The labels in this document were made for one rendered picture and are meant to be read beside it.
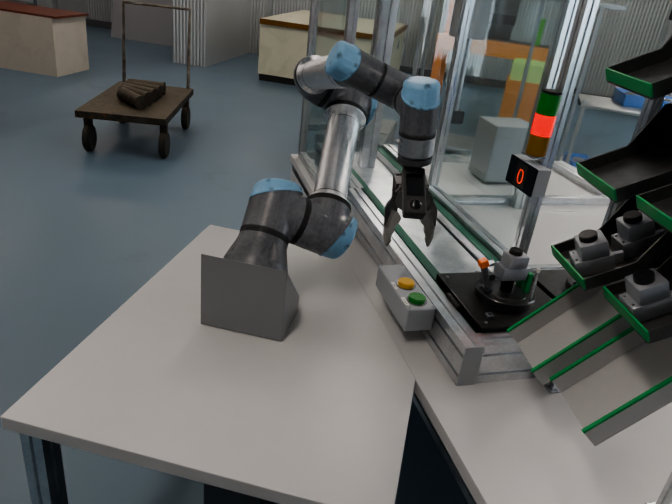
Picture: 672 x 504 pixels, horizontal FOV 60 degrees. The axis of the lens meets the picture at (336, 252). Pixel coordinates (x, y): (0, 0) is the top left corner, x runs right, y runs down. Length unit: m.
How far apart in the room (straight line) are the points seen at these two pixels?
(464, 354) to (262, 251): 0.48
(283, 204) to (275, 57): 7.15
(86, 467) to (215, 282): 1.14
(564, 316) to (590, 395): 0.18
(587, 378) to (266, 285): 0.65
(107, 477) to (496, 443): 1.44
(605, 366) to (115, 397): 0.89
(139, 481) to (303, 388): 1.11
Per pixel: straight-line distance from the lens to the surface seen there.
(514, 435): 1.23
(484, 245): 1.75
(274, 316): 1.30
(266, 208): 1.33
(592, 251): 1.08
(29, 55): 8.21
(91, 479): 2.25
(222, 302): 1.33
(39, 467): 1.29
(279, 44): 8.40
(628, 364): 1.14
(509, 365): 1.33
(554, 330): 1.22
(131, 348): 1.33
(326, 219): 1.37
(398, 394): 1.24
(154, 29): 11.00
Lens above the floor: 1.64
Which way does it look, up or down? 27 degrees down
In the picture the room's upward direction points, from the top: 7 degrees clockwise
